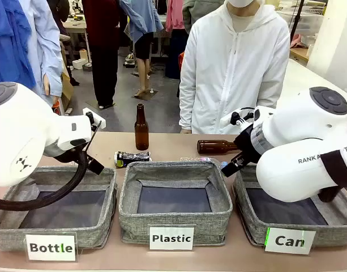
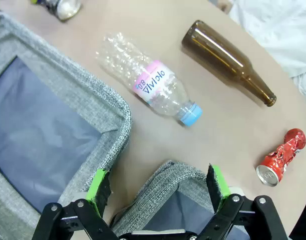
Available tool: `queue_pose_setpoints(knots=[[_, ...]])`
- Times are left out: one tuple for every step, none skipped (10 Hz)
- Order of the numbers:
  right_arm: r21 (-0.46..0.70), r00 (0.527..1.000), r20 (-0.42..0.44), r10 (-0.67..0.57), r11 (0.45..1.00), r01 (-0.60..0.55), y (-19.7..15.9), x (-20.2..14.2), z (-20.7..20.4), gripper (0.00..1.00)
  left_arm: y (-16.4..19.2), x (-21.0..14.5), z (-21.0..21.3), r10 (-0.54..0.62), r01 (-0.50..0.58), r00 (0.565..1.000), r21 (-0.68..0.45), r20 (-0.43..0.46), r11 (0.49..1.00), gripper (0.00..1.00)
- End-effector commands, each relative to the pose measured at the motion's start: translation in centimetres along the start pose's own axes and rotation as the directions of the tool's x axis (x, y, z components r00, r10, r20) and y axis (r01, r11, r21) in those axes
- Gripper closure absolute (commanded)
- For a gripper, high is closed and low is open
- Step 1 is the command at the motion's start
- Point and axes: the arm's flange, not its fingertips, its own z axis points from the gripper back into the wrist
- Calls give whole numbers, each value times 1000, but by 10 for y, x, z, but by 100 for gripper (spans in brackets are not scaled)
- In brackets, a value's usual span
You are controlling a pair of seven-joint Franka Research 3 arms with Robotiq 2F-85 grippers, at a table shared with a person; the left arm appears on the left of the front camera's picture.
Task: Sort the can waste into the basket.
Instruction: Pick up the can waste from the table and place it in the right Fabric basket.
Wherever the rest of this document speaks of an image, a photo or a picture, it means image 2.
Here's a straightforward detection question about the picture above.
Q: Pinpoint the crushed black silver can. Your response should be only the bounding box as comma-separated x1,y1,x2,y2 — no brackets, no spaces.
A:
30,0,82,21

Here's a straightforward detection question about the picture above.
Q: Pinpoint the brown glass bottle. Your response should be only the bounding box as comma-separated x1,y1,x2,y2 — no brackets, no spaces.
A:
181,19,277,108

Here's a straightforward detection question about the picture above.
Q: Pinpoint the person in white shirt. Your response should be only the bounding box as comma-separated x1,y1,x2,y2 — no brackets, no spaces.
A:
229,0,306,108

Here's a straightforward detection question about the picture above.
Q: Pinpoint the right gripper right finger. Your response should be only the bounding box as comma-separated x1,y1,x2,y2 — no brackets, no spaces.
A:
197,163,290,240

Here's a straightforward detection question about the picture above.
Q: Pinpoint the grey fabric basket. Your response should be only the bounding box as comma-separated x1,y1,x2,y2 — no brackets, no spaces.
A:
110,159,251,240
0,11,132,240

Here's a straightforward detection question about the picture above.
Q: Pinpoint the clear plastic bottle pink label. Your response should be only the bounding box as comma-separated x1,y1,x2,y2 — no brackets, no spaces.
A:
95,31,203,127

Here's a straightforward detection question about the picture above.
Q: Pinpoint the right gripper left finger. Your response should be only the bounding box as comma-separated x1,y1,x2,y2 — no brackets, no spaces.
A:
31,168,118,240

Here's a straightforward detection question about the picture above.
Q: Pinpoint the crushed red can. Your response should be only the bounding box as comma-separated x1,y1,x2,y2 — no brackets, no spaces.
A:
256,128,306,187

